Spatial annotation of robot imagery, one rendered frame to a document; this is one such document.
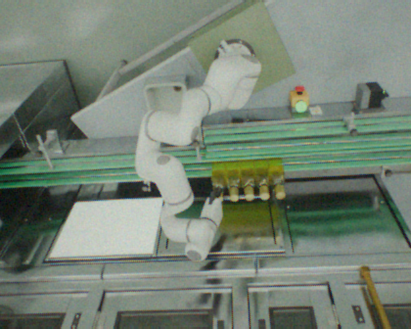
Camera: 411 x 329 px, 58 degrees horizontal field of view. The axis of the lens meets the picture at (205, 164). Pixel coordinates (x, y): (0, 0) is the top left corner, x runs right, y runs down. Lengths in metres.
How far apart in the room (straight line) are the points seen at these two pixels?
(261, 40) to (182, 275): 0.89
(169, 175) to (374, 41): 1.02
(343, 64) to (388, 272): 0.81
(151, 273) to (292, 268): 0.49
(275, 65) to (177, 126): 0.64
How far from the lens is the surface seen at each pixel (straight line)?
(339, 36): 1.60
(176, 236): 1.18
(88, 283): 1.45
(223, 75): 1.06
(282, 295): 1.33
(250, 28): 1.43
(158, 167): 0.98
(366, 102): 1.65
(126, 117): 1.73
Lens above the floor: 2.22
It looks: 54 degrees down
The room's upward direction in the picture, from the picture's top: 176 degrees counter-clockwise
